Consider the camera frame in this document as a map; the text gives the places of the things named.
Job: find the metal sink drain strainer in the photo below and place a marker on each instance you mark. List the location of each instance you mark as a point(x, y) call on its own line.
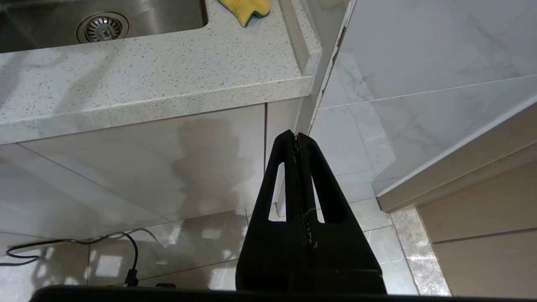
point(102, 27)

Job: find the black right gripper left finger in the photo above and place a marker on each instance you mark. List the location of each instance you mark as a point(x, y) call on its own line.
point(260, 251)

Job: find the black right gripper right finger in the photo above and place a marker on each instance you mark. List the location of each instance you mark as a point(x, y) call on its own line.
point(344, 251)

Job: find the white cabinet door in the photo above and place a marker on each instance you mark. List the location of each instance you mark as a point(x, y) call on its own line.
point(126, 167)
point(42, 197)

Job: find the yellow sponge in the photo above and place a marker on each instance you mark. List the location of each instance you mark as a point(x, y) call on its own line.
point(247, 8)

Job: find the stainless steel sink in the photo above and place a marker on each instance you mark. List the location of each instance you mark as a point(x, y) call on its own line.
point(168, 16)

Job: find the narrow white cabinet panel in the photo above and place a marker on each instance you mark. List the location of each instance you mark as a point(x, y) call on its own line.
point(281, 121)

